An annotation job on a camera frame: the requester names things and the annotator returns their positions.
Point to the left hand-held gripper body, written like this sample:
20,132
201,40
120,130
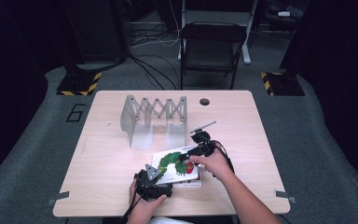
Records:
147,185

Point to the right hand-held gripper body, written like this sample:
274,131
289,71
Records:
205,146

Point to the white caterpillar picture book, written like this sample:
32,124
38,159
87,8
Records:
167,160

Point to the white book with red print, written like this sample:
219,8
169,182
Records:
192,184

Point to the grey metal expandable book rack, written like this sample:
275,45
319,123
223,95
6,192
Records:
127,118

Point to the person's right hand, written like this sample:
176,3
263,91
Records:
217,165

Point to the person's left hand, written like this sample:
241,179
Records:
143,211

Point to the person's white clothing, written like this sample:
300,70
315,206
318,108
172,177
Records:
167,221

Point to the black folding chair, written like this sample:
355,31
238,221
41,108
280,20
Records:
209,53

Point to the black stand base striped edge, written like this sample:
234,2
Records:
77,82
284,84

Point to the small white device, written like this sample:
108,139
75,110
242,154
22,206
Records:
284,13

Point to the black equipment cabinet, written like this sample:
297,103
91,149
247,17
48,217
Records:
96,31

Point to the grey table bracket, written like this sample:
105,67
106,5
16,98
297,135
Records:
284,195
58,197

